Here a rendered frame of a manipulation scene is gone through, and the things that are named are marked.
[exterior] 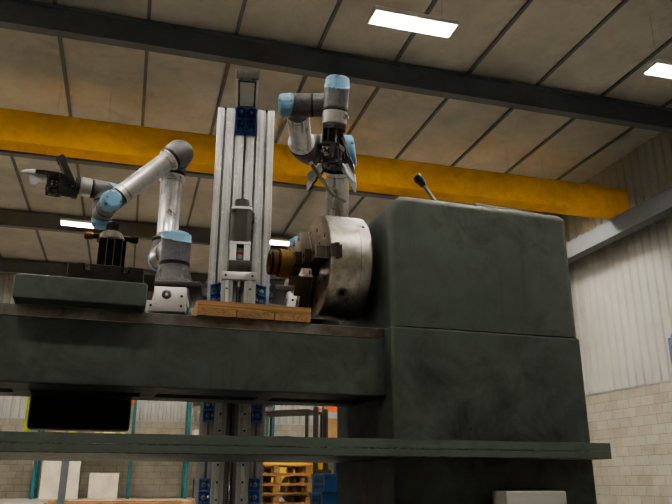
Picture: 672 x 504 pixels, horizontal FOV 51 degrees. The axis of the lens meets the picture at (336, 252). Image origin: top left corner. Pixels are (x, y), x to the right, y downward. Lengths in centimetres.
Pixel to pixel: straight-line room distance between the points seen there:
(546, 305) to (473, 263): 26
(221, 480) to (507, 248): 133
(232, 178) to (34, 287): 145
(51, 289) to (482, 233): 119
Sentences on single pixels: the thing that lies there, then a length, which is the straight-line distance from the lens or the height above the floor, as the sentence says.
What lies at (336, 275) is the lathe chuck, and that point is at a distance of 198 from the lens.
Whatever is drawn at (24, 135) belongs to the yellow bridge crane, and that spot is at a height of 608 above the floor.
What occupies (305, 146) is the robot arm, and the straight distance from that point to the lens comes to 251.
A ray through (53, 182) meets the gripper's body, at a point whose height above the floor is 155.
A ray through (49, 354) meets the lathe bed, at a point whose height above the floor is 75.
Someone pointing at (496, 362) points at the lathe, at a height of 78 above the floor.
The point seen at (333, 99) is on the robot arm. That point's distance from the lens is 214.
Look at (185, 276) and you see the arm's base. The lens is 272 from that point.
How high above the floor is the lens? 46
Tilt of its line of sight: 18 degrees up
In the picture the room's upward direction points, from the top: straight up
